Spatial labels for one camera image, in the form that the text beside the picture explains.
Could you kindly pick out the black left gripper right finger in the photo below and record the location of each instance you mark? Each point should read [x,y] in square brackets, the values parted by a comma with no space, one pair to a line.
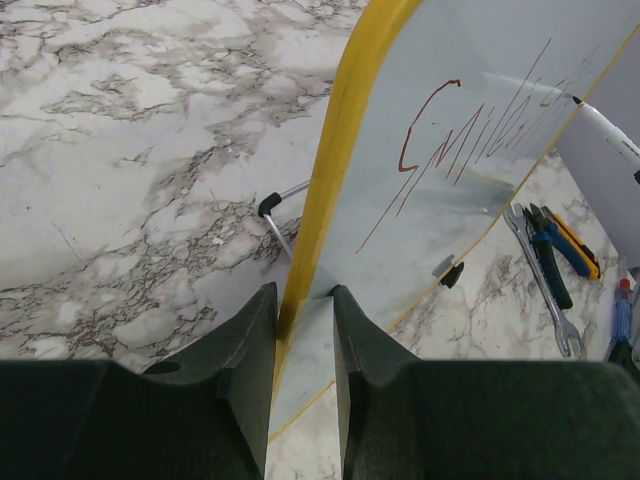
[402,417]

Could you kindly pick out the yellow framed whiteboard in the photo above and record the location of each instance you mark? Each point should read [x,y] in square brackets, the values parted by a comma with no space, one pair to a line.
[438,113]

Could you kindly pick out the black whiteboard foot right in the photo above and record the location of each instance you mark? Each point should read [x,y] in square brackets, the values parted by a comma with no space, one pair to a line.
[453,275]

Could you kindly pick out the yellow utility knife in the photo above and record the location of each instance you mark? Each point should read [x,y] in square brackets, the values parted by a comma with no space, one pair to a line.
[584,262]

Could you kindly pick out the blue handled tool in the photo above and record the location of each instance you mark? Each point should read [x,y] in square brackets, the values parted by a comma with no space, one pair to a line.
[539,231]

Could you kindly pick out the metal whiteboard stand leg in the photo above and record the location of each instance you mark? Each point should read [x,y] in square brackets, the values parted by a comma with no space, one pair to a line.
[279,209]

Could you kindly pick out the silver open-end wrench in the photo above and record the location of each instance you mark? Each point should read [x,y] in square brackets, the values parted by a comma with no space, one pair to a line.
[567,335]

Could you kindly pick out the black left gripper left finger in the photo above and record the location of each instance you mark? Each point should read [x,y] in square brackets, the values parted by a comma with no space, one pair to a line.
[201,413]

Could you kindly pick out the blue handled screwdriver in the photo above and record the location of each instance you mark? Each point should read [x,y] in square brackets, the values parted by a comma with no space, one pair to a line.
[622,322]

